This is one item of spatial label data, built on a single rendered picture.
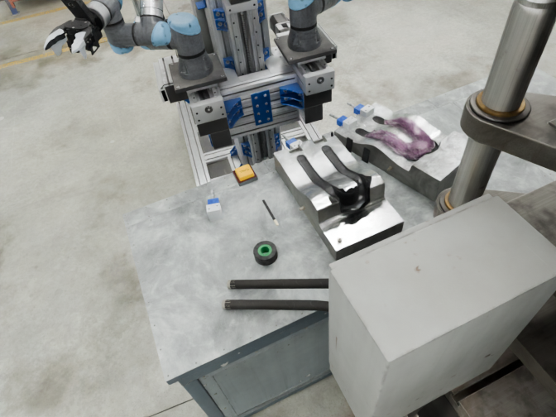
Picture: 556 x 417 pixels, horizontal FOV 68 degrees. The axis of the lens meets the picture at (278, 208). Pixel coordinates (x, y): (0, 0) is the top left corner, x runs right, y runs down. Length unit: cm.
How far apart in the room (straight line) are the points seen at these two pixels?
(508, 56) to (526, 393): 91
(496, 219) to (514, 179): 108
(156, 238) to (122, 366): 91
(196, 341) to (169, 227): 47
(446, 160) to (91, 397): 189
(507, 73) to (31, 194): 309
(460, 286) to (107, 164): 293
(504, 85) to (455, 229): 23
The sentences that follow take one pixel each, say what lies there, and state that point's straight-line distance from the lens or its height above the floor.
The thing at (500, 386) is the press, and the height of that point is 79.
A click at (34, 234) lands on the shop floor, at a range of 309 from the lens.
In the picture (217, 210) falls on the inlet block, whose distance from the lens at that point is 153.
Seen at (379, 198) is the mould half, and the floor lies 87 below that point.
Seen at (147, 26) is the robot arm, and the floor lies 137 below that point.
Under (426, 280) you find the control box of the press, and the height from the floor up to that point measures 147.
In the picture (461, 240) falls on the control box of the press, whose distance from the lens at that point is 66.
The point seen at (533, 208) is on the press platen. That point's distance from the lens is 100.
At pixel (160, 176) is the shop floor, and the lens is 302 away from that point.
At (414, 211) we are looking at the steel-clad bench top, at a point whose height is 80.
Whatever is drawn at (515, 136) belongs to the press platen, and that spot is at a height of 153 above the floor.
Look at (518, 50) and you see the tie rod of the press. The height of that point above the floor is 165.
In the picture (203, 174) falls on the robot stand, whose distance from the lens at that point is 259.
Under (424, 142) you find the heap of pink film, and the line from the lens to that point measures 168.
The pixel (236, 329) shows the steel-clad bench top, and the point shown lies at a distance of 132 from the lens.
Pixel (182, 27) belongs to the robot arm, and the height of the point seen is 125.
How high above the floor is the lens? 198
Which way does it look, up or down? 49 degrees down
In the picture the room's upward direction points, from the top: 8 degrees counter-clockwise
